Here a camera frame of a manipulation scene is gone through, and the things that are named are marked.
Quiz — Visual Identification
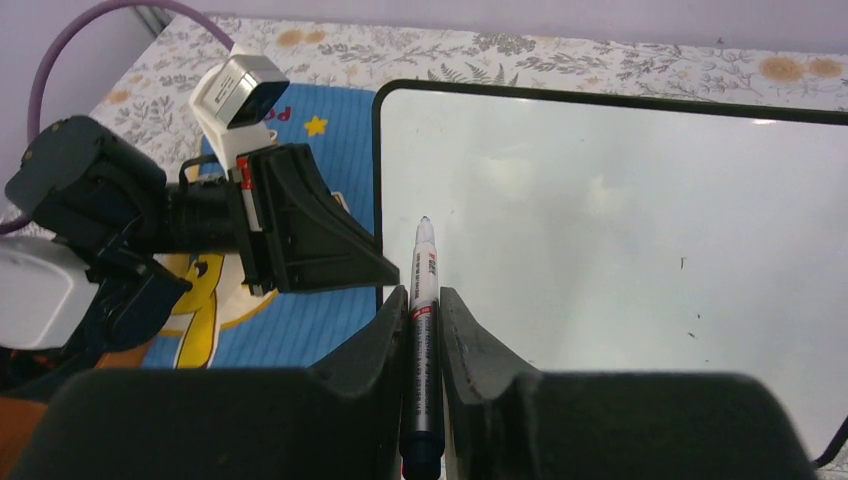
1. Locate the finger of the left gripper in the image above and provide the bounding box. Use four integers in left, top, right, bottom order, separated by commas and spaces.
271, 218, 400, 293
254, 144, 381, 259

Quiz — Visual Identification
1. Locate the black framed whiteboard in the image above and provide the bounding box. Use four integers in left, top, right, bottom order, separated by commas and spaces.
372, 80, 847, 466

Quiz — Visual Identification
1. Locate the white whiteboard marker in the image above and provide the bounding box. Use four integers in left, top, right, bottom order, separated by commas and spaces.
399, 216, 445, 479

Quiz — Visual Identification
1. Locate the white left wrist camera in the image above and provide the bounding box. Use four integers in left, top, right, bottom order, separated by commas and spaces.
189, 44, 290, 172

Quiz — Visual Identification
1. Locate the blue cartoon cloth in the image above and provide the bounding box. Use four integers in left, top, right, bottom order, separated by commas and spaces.
141, 84, 376, 368

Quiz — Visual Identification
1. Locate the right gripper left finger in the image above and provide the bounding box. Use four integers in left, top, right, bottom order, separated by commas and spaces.
10, 287, 407, 479

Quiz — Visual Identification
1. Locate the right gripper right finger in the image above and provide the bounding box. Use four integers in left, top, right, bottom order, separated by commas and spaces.
440, 287, 815, 479

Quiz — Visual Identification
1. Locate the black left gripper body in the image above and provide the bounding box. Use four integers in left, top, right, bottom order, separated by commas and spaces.
158, 155, 276, 295

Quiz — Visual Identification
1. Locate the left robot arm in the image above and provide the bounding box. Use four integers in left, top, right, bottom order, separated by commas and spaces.
9, 116, 399, 401

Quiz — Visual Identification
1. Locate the floral tablecloth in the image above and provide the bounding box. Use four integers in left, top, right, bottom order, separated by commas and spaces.
0, 14, 848, 480

